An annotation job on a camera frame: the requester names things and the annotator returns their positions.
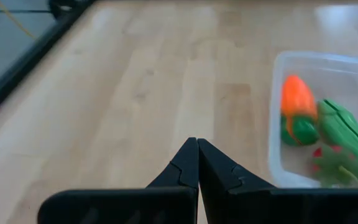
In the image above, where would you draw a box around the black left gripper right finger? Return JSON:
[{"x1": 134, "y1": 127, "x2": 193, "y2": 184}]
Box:
[{"x1": 197, "y1": 138, "x2": 358, "y2": 224}]

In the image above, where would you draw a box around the green toy pea pod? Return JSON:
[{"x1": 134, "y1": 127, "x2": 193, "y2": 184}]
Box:
[{"x1": 317, "y1": 98, "x2": 358, "y2": 180}]

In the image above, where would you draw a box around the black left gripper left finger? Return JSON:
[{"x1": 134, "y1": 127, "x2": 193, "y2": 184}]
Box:
[{"x1": 37, "y1": 137, "x2": 200, "y2": 224}]

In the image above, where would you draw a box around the yellow cable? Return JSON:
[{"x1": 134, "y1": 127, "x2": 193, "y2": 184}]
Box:
[{"x1": 0, "y1": 0, "x2": 37, "y2": 40}]

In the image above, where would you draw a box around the black aluminium table frame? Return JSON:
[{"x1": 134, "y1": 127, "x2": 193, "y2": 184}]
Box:
[{"x1": 0, "y1": 0, "x2": 96, "y2": 125}]

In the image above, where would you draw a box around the clear plastic tupperware container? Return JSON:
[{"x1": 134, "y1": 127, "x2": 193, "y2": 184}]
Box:
[{"x1": 267, "y1": 50, "x2": 358, "y2": 189}]

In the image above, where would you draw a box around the orange toy carrot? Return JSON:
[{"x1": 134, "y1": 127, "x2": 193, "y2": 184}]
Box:
[{"x1": 280, "y1": 74, "x2": 320, "y2": 147}]

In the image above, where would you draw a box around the red toy strawberry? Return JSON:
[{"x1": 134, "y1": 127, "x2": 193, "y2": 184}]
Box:
[{"x1": 311, "y1": 144, "x2": 358, "y2": 187}]

